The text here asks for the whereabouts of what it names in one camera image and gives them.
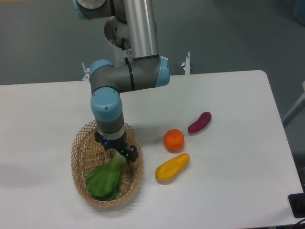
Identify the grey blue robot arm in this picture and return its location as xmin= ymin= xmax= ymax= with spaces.
xmin=73 ymin=0 xmax=170 ymax=162

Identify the orange mandarin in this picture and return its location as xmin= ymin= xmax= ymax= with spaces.
xmin=163 ymin=129 xmax=185 ymax=152

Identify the green bok choy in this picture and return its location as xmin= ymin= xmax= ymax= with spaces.
xmin=86 ymin=151 xmax=126 ymax=201

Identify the purple sweet potato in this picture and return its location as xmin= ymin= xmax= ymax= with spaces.
xmin=188 ymin=112 xmax=212 ymax=134

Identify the black device at table edge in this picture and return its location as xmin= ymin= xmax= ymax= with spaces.
xmin=288 ymin=193 xmax=305 ymax=219

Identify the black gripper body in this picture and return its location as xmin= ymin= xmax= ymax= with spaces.
xmin=108 ymin=133 xmax=127 ymax=150

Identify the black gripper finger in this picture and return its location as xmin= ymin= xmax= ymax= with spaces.
xmin=116 ymin=145 xmax=138 ymax=163
xmin=94 ymin=130 xmax=109 ymax=151

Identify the woven wicker basket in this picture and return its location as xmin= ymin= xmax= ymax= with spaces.
xmin=71 ymin=121 xmax=144 ymax=208

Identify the yellow pepper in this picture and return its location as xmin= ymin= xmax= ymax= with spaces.
xmin=155 ymin=153 xmax=190 ymax=182

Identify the white frame at right edge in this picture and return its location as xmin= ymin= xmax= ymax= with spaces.
xmin=282 ymin=82 xmax=305 ymax=128

